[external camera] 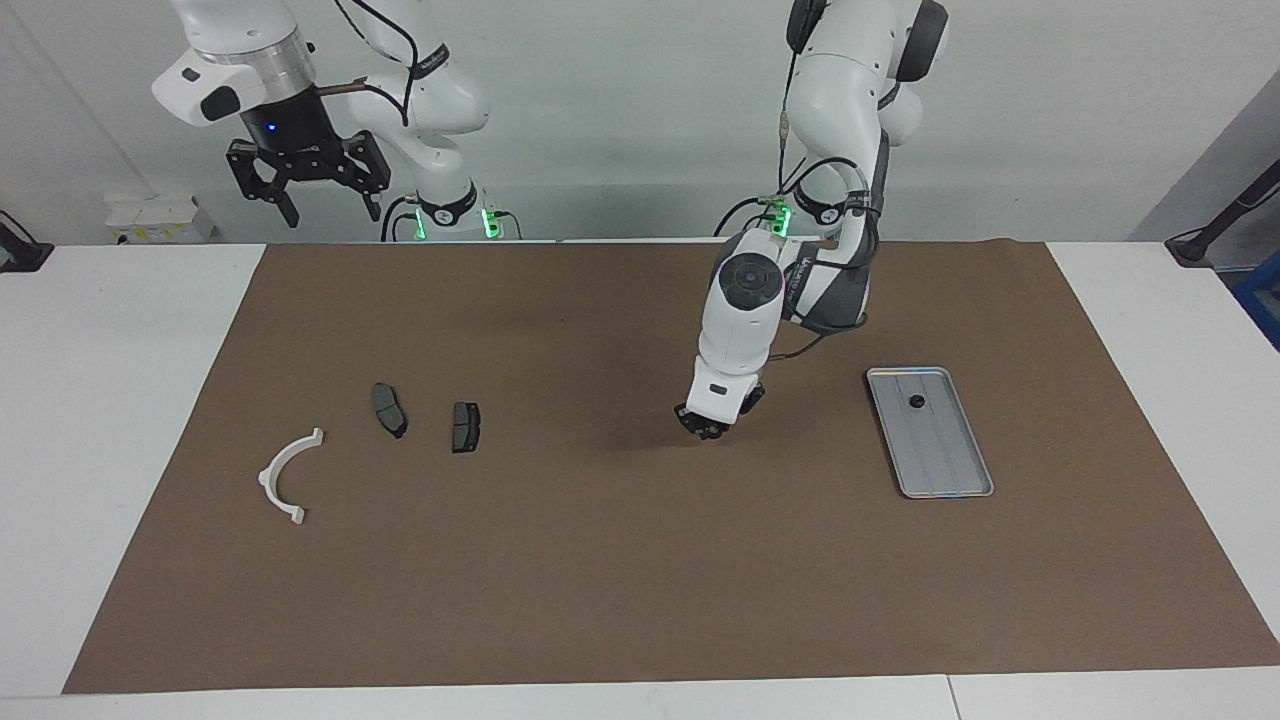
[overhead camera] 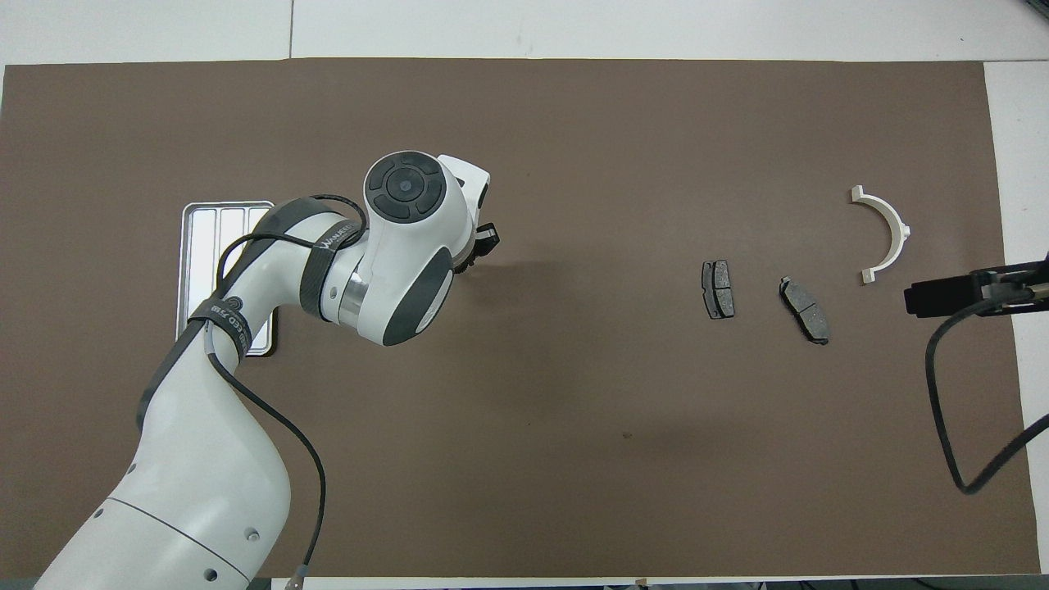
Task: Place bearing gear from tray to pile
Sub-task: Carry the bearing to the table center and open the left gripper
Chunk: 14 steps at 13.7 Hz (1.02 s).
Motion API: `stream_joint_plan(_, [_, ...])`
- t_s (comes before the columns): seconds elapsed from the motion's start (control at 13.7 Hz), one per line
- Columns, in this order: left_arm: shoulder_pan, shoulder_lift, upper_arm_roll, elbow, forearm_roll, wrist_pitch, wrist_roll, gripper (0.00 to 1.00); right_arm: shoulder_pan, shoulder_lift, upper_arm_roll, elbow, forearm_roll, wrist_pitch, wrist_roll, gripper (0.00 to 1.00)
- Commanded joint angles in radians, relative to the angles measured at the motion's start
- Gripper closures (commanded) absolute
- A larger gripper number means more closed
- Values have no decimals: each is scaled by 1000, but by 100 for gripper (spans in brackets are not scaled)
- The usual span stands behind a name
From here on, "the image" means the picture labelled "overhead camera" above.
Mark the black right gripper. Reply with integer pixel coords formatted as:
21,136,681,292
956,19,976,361
904,259,1049,319

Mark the silver metal tray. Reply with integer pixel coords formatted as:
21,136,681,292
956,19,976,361
175,200,278,358

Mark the elongated dark brake pad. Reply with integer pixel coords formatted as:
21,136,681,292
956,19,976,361
778,276,831,346

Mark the rectangular dark brake pad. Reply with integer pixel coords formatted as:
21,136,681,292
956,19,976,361
701,259,736,320

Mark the brown table mat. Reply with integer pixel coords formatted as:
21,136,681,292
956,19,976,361
0,57,1042,579

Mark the white semicircular plastic bracket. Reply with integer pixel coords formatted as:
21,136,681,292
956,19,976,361
850,185,912,285

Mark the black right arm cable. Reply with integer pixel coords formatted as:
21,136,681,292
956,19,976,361
926,291,1049,495

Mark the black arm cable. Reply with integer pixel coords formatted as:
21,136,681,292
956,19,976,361
209,194,370,590
926,291,1049,495

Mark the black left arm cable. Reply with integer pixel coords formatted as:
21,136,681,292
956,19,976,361
209,194,370,590

